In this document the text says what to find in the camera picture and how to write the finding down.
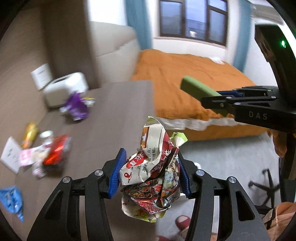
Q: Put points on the white wall socket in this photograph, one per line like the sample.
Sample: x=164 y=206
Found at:
x=42 y=76
x=10 y=155

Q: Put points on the dark framed window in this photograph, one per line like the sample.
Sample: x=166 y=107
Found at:
x=203 y=20

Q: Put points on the white cloth on bed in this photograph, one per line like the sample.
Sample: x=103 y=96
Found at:
x=217 y=60

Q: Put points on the blue curtain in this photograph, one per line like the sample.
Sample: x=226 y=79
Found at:
x=137 y=17
x=243 y=35

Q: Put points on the noodle wrapper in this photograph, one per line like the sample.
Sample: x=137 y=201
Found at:
x=150 y=179

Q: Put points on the wooden shelf unit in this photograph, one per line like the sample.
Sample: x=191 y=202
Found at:
x=34 y=33

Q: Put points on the small white bottle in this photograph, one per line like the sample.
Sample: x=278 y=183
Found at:
x=47 y=138

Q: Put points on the pink white wrapper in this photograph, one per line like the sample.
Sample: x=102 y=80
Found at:
x=30 y=156

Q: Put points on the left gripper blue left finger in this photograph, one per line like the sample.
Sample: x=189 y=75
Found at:
x=114 y=178

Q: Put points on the person's hand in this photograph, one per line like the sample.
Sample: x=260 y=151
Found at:
x=280 y=142

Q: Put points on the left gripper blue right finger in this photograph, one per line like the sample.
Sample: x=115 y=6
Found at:
x=185 y=176

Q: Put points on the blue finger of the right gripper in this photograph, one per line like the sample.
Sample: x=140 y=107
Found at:
x=234 y=93
x=219 y=104

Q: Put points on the white wall socket right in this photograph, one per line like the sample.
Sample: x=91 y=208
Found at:
x=42 y=76

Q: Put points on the white tissue box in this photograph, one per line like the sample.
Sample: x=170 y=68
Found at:
x=59 y=90

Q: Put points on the red slipper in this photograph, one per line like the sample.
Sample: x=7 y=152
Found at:
x=162 y=238
x=183 y=222

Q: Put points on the beige bed headboard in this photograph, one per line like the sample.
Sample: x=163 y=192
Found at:
x=116 y=51

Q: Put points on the red slipper left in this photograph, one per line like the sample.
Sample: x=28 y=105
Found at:
x=162 y=238

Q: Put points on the blue curtain right side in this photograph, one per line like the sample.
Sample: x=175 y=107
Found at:
x=243 y=35

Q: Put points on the blue plastic wrapper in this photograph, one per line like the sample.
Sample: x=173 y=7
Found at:
x=11 y=199

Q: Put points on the purple snack wrapper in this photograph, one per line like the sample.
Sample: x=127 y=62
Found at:
x=77 y=107

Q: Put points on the white wall socket left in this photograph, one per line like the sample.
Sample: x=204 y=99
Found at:
x=10 y=155

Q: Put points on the red snack bag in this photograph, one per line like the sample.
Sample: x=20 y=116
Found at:
x=59 y=149

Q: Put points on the red slipper right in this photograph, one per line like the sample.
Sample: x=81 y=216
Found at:
x=183 y=222

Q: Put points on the black chair base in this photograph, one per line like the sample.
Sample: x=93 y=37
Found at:
x=270 y=190

